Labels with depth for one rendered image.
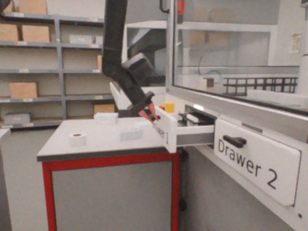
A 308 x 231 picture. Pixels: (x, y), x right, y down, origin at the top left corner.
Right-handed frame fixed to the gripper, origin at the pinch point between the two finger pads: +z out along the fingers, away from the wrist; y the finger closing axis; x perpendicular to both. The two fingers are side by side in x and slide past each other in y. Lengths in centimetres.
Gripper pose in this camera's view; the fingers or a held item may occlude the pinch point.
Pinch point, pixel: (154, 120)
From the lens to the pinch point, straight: 79.9
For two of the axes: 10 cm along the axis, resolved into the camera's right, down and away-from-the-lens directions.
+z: 5.6, 7.8, 2.8
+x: -2.1, -2.0, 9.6
